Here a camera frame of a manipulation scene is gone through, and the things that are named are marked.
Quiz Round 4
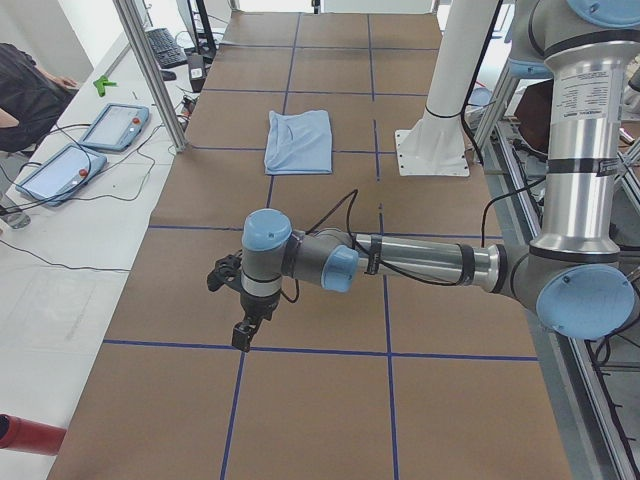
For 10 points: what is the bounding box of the aluminium truss frame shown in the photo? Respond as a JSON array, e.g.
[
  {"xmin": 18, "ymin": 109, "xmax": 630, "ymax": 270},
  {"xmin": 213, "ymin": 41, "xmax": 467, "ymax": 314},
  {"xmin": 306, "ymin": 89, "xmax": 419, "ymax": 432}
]
[{"xmin": 474, "ymin": 67, "xmax": 639, "ymax": 479}]

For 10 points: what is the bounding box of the seated person in black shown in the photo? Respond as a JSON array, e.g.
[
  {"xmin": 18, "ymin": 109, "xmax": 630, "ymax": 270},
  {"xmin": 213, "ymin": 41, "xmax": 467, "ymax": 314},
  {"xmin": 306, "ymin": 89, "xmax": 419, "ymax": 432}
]
[{"xmin": 1, "ymin": 43, "xmax": 78, "ymax": 153}]

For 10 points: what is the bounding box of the light blue t-shirt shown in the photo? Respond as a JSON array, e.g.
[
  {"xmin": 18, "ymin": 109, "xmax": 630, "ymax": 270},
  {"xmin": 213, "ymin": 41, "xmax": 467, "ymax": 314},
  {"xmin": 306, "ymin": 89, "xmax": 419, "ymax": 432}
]
[{"xmin": 264, "ymin": 110, "xmax": 333, "ymax": 175}]

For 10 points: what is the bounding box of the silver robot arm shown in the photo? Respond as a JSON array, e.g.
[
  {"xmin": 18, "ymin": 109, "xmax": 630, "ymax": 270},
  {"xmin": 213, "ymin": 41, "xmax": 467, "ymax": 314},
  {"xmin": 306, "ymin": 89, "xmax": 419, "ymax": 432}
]
[{"xmin": 207, "ymin": 1, "xmax": 639, "ymax": 351}]

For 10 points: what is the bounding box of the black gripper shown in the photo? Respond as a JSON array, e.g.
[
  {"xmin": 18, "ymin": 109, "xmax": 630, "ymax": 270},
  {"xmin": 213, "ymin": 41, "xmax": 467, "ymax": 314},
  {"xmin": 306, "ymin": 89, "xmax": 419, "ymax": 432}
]
[{"xmin": 206, "ymin": 253, "xmax": 280, "ymax": 353}]

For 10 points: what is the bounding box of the black keyboard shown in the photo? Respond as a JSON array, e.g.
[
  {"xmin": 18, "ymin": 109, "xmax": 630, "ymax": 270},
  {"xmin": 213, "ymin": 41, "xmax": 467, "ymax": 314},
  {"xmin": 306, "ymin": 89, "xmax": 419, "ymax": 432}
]
[{"xmin": 145, "ymin": 28, "xmax": 187, "ymax": 69}]

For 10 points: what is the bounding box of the red cylinder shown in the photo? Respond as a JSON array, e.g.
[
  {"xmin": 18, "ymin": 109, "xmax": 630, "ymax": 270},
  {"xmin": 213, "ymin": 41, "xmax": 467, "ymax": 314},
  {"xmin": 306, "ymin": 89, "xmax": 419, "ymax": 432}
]
[{"xmin": 1, "ymin": 414, "xmax": 67, "ymax": 456}]

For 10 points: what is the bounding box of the teach pendant tablet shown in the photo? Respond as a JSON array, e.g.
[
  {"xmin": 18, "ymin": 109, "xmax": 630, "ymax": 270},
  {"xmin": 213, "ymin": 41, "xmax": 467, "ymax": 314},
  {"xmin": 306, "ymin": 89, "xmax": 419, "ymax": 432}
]
[
  {"xmin": 16, "ymin": 144, "xmax": 107, "ymax": 206},
  {"xmin": 78, "ymin": 103, "xmax": 150, "ymax": 152}
]

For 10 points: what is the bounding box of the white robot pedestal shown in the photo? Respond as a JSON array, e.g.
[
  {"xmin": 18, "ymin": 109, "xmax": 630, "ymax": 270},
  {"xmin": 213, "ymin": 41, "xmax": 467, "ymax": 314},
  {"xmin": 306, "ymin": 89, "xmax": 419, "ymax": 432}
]
[{"xmin": 395, "ymin": 0, "xmax": 502, "ymax": 177}]

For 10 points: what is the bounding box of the green plastic tool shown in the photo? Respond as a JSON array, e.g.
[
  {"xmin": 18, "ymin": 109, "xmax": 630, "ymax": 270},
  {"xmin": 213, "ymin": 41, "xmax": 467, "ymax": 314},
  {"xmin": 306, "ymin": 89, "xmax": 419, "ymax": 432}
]
[{"xmin": 93, "ymin": 75, "xmax": 117, "ymax": 97}]

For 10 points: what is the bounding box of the aluminium frame post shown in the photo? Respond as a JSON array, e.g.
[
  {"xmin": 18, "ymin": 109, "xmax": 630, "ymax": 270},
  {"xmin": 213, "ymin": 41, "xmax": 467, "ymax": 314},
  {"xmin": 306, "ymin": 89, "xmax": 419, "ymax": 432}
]
[{"xmin": 113, "ymin": 0, "xmax": 187, "ymax": 153}]

